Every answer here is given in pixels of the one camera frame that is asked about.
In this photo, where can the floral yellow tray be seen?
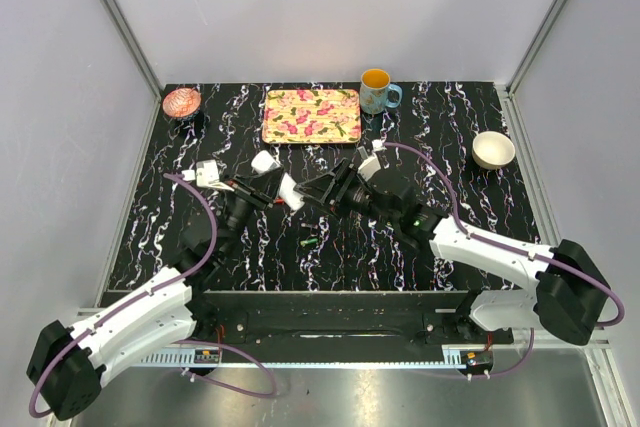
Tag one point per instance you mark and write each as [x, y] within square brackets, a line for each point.
[312, 116]

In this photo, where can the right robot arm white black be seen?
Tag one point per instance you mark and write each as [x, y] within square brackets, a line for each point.
[559, 289]

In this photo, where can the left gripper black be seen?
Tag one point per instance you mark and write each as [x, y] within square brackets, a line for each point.
[261, 188]

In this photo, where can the cream white bowl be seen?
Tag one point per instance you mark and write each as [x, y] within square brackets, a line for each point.
[492, 150]

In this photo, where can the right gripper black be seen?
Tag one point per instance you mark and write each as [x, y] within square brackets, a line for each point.
[347, 177]

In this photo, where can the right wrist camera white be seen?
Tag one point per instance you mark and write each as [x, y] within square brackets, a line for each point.
[370, 163]

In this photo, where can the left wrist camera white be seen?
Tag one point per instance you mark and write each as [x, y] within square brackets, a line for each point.
[206, 175]

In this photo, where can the white remote control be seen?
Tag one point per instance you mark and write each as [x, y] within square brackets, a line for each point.
[263, 163]

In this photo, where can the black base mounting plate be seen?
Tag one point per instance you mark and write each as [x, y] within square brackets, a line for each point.
[242, 327]

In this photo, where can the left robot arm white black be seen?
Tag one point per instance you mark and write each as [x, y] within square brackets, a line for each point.
[70, 365]

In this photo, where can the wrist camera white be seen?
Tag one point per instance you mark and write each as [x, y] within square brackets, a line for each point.
[370, 163]
[206, 175]

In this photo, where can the red patterned bowl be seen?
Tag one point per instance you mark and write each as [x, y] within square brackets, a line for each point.
[182, 103]

